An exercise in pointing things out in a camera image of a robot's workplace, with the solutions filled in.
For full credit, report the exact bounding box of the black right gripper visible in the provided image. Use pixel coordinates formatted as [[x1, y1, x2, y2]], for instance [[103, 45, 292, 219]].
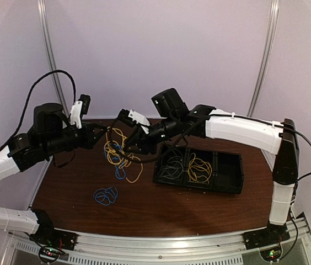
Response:
[[123, 114, 180, 155]]

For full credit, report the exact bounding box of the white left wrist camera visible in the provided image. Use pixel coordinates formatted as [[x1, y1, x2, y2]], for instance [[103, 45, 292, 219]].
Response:
[[68, 94, 91, 129]]

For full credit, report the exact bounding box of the aluminium frame post left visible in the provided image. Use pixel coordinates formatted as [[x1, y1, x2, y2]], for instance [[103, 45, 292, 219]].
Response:
[[36, 0, 69, 115]]

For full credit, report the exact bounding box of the blue cable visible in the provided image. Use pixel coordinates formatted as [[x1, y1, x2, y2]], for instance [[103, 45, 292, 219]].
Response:
[[107, 144, 131, 180], [93, 186, 119, 206]]

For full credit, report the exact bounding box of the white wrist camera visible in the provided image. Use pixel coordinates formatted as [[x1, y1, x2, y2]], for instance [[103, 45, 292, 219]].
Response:
[[68, 94, 91, 129], [117, 109, 151, 135]]

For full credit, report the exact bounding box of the grey cable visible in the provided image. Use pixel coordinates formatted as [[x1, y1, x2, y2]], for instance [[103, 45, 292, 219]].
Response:
[[157, 149, 185, 180]]

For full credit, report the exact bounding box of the aluminium frame post right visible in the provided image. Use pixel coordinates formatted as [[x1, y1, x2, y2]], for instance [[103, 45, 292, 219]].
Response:
[[248, 0, 280, 117]]

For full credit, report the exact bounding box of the aluminium front rail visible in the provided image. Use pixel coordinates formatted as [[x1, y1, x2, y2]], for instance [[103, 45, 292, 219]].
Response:
[[0, 217, 311, 264]]

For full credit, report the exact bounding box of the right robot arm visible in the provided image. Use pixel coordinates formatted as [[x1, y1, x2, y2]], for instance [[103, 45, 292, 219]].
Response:
[[113, 88, 305, 244]]

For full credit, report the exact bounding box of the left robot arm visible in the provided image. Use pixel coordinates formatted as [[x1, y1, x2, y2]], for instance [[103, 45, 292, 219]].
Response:
[[0, 94, 107, 245]]

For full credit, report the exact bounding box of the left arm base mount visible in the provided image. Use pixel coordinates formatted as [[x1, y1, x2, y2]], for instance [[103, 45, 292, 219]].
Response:
[[30, 226, 77, 251]]

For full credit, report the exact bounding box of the black three-compartment bin tray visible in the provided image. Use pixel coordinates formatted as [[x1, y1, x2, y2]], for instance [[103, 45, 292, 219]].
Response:
[[153, 145, 244, 194]]

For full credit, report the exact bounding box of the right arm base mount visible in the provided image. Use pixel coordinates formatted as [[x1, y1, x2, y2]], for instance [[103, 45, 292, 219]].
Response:
[[243, 224, 290, 250]]

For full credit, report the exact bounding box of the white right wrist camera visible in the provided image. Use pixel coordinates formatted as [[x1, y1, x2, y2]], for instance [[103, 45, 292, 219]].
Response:
[[117, 109, 151, 135]]

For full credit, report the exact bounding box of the aluminium frame post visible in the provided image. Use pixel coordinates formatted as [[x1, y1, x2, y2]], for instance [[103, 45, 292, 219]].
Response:
[[248, 0, 280, 117], [36, 0, 69, 115]]

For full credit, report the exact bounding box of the yellow cable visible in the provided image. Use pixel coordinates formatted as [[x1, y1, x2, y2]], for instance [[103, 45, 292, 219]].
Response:
[[187, 156, 213, 184], [103, 126, 144, 184]]

